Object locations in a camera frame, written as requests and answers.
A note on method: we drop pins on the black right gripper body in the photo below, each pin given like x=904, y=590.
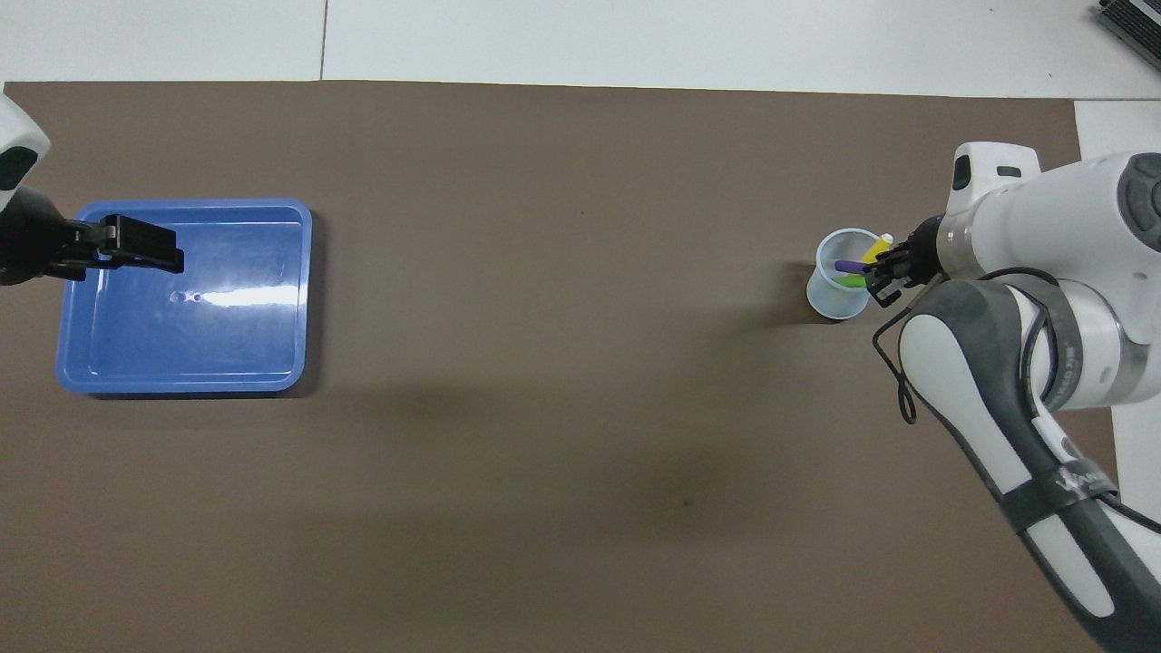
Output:
x=925, y=254

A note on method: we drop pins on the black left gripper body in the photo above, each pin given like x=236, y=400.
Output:
x=27, y=245

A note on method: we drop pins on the yellow pen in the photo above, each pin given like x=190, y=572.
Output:
x=877, y=249

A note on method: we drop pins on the green pen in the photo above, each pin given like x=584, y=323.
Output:
x=853, y=281

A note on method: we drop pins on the purple pen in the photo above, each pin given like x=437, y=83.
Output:
x=850, y=267

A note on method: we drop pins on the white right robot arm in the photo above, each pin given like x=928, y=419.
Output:
x=1043, y=227

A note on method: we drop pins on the blue plastic tray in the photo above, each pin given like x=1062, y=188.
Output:
x=181, y=345

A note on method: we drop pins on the translucent plastic cup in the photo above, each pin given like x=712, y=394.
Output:
x=830, y=299

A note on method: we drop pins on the grey ribbed device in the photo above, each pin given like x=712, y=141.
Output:
x=1134, y=18

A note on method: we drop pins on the brown table mat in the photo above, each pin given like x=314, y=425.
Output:
x=562, y=363

